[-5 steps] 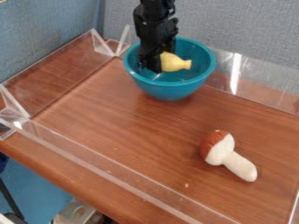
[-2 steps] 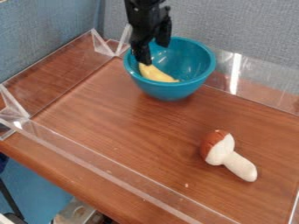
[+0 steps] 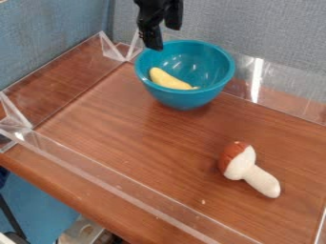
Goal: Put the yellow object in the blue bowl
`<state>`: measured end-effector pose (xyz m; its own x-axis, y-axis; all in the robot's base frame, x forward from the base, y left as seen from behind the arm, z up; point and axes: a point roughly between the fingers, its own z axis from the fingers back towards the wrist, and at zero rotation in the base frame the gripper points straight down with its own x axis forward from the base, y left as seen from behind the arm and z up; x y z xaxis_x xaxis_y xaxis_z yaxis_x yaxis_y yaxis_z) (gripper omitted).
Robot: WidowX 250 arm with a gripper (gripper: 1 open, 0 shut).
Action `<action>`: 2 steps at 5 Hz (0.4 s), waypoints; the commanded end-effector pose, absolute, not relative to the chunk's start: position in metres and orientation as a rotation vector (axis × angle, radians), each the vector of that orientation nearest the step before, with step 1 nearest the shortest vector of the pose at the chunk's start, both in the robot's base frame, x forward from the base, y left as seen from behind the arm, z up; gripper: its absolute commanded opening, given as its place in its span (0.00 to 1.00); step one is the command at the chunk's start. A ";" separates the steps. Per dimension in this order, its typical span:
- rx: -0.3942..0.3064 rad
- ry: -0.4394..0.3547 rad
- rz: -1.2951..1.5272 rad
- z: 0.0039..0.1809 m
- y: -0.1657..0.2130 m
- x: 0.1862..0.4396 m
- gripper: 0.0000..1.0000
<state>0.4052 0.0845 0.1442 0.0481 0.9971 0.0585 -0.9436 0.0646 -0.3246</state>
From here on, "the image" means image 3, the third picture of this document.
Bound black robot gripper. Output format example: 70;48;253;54
134;0;184;51

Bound grey metal bracket under table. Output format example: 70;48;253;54
57;215;113;244

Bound brown and white toy mushroom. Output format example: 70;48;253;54
218;141;283;198

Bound blue plastic bowl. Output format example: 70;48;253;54
134;40;236;111

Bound clear acrylic tray walls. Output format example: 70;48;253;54
0;33;326;244

